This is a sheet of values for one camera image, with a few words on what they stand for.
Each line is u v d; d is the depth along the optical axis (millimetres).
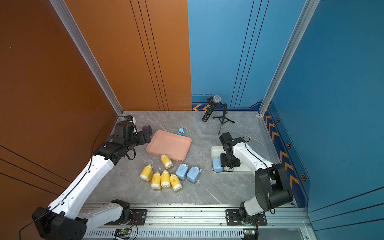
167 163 846
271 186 431
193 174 808
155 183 771
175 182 771
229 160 738
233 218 725
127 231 714
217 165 848
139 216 735
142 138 685
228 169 828
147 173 822
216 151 982
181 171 813
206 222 726
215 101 918
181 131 1058
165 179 787
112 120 1209
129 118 667
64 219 370
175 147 989
